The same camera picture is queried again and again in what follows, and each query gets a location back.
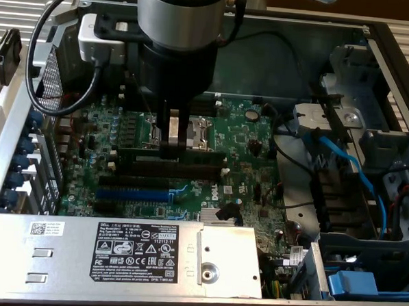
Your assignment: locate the long black expansion slot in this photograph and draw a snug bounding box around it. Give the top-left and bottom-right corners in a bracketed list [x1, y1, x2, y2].
[98, 174, 172, 191]

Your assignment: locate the black camera cable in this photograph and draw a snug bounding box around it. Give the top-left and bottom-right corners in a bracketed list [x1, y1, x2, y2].
[25, 0, 109, 118]

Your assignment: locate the grey metal disk bay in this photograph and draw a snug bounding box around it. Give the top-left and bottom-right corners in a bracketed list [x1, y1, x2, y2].
[312, 42, 409, 240]

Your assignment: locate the silver CPU socket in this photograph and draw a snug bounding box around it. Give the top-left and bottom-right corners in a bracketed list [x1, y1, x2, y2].
[141, 112, 217, 155]

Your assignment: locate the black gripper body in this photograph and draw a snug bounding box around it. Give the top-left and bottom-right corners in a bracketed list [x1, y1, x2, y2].
[138, 41, 219, 108]

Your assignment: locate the blue card retainer clip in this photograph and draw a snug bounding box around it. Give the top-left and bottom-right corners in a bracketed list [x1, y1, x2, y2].
[5, 170, 25, 190]
[18, 133, 39, 154]
[12, 153, 32, 171]
[0, 188, 19, 208]
[25, 111, 45, 133]

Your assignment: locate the dark graphics card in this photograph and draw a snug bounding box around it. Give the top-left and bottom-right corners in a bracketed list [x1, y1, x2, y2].
[0, 27, 24, 116]

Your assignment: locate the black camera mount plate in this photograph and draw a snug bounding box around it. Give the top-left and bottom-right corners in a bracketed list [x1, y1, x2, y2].
[92, 12, 146, 47]

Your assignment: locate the black plastic strip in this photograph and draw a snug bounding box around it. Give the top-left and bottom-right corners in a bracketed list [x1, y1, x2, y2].
[306, 81, 358, 148]

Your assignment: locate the blue plastic drive latch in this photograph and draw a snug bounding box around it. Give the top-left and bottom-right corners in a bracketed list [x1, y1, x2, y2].
[325, 268, 381, 303]

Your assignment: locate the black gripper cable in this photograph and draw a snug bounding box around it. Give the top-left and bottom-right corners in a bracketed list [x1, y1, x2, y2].
[216, 0, 249, 50]

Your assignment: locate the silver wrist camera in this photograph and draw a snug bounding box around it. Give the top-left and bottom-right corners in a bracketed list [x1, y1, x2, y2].
[75, 12, 130, 66]

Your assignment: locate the black wire with plug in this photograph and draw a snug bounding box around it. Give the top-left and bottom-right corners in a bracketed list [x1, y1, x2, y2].
[216, 27, 310, 97]

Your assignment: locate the black curved wire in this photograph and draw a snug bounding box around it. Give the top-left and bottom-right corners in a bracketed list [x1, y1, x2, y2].
[258, 101, 319, 175]

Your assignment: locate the silver drive bracket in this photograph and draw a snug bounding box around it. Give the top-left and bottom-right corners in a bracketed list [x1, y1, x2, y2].
[292, 101, 365, 144]

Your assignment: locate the black wire plug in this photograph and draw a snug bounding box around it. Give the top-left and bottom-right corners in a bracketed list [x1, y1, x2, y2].
[214, 201, 241, 227]

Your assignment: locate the blue SATA wire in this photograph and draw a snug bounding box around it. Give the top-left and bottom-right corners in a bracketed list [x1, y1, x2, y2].
[299, 126, 393, 239]

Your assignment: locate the grey metal PC case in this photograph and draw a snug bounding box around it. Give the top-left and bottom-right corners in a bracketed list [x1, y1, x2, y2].
[0, 0, 409, 306]

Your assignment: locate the red and black wire bundle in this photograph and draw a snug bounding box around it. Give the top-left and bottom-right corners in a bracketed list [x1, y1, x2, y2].
[392, 179, 409, 206]

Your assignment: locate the yellow and green wire bundle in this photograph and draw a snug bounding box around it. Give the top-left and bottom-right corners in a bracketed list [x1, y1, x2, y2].
[263, 277, 286, 301]

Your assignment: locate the silver chipset heatsink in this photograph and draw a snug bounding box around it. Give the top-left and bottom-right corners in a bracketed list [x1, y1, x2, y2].
[199, 207, 238, 227]

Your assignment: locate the green motherboard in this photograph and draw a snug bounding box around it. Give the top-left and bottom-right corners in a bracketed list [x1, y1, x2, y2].
[51, 89, 320, 302]

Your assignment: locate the black ribbed plastic block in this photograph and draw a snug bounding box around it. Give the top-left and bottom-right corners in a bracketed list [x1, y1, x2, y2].
[308, 167, 374, 238]

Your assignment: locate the red and black twisted wire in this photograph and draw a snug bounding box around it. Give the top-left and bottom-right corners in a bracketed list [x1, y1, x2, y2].
[40, 86, 96, 146]

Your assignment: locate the silver power supply with label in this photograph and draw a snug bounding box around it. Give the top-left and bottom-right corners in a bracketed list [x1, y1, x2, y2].
[0, 212, 267, 301]

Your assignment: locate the grey metal drive cage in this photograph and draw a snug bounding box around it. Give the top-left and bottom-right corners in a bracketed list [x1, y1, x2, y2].
[287, 229, 409, 306]

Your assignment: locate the long blue expansion slot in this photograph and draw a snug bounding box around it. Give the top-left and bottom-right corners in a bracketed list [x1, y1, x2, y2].
[94, 185, 183, 205]

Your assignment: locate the short black expansion slot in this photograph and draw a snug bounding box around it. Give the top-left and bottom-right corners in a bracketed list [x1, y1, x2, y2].
[91, 201, 121, 214]

